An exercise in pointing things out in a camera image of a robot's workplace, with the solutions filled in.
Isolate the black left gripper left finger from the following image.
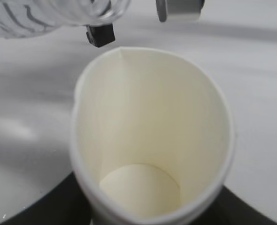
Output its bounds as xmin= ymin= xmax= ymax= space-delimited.
xmin=2 ymin=173 xmax=92 ymax=225

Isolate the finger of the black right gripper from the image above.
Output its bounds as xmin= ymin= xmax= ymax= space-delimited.
xmin=86 ymin=23 xmax=115 ymax=48

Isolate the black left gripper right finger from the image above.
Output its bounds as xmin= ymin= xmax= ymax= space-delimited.
xmin=213 ymin=184 xmax=277 ymax=225

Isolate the clear green-label water bottle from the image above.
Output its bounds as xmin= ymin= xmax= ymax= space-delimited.
xmin=0 ymin=0 xmax=130 ymax=39

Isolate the white paper cup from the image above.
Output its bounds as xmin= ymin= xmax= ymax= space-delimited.
xmin=69 ymin=47 xmax=235 ymax=225

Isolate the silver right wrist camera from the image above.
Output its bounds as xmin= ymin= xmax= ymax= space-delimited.
xmin=155 ymin=0 xmax=205 ymax=23

